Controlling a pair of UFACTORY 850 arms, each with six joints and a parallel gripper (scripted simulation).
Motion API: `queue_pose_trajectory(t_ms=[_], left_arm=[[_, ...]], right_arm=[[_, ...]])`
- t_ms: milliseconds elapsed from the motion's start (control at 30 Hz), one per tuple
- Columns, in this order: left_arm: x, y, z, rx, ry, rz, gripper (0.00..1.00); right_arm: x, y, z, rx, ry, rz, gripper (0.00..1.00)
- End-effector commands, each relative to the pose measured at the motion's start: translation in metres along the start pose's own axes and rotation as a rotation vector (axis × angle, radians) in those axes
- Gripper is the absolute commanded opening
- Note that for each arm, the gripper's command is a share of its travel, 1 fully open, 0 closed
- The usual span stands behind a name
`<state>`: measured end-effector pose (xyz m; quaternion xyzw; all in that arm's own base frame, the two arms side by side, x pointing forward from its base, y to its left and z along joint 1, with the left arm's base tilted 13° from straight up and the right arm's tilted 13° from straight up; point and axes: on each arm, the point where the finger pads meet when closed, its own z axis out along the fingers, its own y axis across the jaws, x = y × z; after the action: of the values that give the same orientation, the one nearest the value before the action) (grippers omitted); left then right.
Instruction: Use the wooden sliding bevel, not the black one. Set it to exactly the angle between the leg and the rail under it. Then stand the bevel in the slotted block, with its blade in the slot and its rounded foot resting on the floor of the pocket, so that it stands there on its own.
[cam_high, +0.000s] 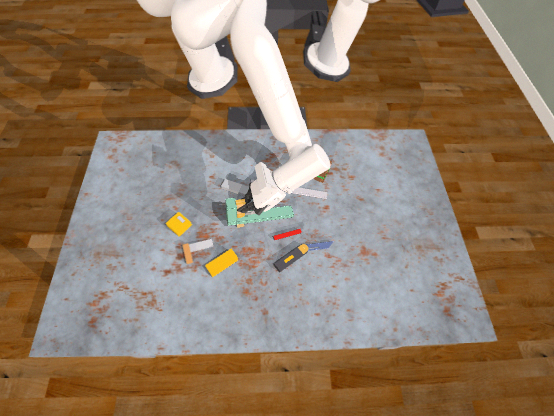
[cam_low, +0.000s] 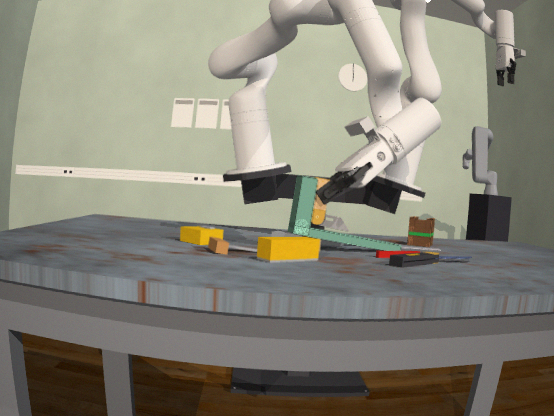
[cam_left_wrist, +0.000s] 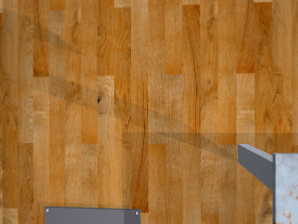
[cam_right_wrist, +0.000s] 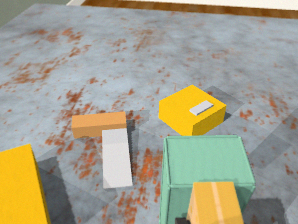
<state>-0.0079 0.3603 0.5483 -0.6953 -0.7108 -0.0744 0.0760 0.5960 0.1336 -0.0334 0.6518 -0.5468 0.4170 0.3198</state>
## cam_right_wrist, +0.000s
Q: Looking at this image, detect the green l-shaped frame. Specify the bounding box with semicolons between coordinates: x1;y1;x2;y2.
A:
159;135;256;224

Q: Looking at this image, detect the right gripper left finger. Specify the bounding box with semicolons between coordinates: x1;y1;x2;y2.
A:
175;217;191;224

